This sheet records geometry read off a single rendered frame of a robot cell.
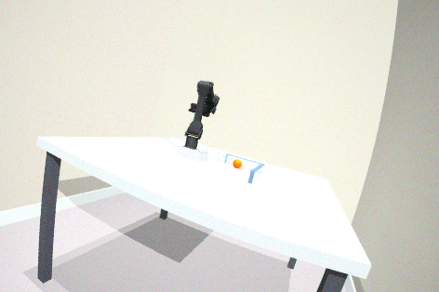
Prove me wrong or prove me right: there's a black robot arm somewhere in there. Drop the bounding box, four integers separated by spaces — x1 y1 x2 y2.
182 81 220 150

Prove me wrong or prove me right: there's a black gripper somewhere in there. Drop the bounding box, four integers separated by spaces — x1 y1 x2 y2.
188 103 210 117

